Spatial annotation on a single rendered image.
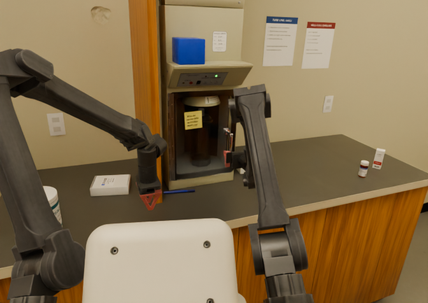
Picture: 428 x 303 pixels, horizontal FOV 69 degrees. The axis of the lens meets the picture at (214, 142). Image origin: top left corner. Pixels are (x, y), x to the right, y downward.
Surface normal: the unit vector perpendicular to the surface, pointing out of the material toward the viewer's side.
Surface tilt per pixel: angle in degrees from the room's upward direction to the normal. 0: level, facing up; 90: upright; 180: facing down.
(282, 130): 90
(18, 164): 64
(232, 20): 90
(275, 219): 47
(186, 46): 90
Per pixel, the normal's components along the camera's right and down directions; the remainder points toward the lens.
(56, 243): 0.89, -0.30
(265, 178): -0.13, -0.37
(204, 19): 0.36, 0.35
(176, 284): 0.13, -0.36
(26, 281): -0.44, -0.43
